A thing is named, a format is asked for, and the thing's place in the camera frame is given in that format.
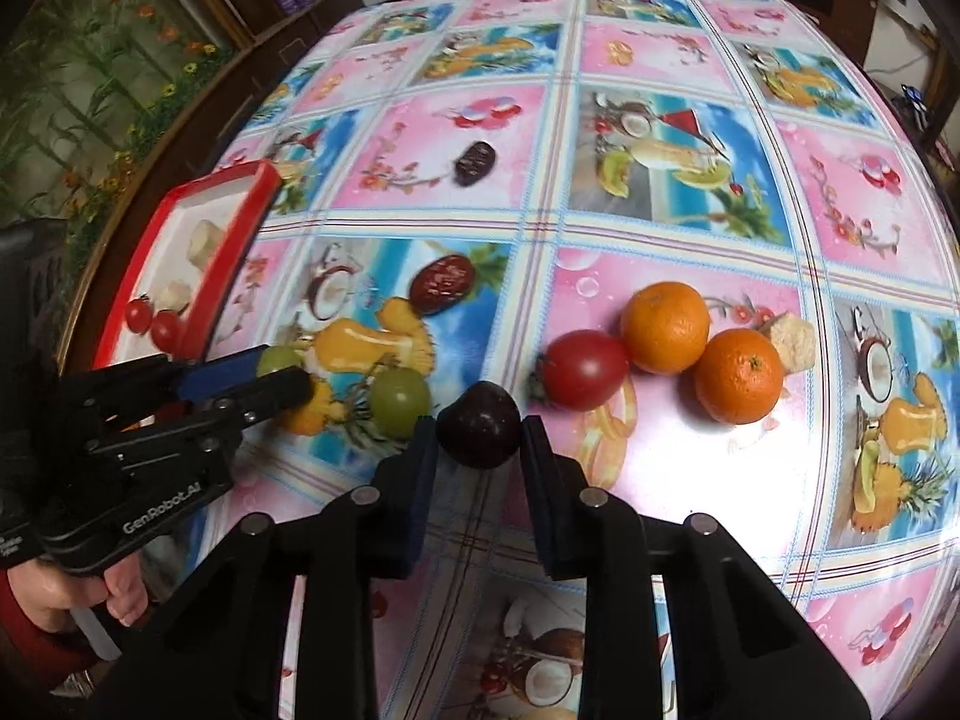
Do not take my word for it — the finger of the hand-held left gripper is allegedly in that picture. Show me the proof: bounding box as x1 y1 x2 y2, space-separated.
196 367 314 436
120 345 271 410

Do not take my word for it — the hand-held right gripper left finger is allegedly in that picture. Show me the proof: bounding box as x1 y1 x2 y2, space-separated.
90 415 443 720

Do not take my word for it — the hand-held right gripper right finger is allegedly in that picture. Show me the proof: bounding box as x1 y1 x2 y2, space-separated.
521 415 875 720

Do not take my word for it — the green grape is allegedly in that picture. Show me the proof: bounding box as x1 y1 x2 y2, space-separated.
256 345 301 378
369 366 432 437

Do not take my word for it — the dark purple plum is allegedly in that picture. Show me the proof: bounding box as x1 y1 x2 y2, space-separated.
436 381 522 470

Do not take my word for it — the red rectangular tray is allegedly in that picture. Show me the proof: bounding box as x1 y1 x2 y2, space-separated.
94 160 284 372

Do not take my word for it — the person's left forearm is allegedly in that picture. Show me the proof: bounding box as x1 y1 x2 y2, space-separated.
0 577 113 698

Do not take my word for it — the person's left hand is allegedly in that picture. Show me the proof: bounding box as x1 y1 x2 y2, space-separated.
11 555 155 635

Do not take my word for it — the large red tomato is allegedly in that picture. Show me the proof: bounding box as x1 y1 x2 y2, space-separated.
536 330 631 412

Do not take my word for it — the red jujube date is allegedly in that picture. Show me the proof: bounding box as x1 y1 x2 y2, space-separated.
409 255 476 316

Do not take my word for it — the orange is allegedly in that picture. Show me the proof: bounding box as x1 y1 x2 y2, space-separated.
619 281 711 374
693 328 786 426

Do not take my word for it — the dark brown dried date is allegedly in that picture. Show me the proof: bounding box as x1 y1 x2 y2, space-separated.
454 140 496 187

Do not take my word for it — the flower picture panel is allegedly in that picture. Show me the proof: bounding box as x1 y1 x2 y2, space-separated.
0 0 233 222

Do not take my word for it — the dark wooden side cabinet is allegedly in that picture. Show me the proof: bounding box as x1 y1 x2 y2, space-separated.
240 0 368 83

